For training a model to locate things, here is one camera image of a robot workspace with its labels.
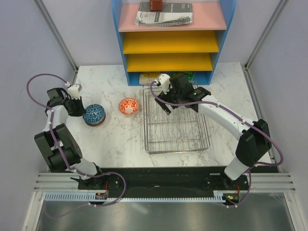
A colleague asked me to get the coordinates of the blue triangle pattern bowl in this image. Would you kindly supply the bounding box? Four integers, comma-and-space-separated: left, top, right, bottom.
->
83, 104, 106, 127

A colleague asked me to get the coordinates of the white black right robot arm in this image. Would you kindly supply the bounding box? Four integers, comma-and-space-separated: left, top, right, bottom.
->
150, 74, 272, 190

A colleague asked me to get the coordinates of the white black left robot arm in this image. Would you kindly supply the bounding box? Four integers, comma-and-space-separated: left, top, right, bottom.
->
34, 84, 106, 189

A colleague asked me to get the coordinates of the green book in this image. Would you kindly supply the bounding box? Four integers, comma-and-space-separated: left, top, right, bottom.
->
172, 71, 195, 81

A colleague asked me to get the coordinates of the yellow illustrated book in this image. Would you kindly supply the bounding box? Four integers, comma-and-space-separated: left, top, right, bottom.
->
139, 72, 160, 85

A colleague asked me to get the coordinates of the orange floral white bowl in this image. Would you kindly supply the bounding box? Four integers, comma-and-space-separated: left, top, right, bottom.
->
118, 98, 140, 116

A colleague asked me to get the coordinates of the blue shelf unit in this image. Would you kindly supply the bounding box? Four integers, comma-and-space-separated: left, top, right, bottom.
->
111, 0, 236, 86

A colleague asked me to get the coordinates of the grey manual booklet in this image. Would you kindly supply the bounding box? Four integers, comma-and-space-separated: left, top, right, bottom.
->
135, 1, 193, 27

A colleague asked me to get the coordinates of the brown wooden block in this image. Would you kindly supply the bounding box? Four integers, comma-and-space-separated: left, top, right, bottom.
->
149, 0, 167, 12

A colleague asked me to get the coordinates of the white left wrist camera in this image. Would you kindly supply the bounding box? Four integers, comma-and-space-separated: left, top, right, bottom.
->
64, 82, 82, 100

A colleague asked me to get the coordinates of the stainless wire dish rack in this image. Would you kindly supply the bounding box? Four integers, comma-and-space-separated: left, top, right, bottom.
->
142, 85, 210, 154

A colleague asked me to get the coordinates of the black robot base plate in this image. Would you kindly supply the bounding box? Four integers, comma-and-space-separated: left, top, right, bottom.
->
50, 166, 280, 199

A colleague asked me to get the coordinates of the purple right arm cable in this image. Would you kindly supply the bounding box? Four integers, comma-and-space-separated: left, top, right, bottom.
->
150, 80, 284, 209

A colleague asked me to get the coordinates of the white slotted cable duct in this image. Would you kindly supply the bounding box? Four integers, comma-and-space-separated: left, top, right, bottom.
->
44, 192, 233, 203

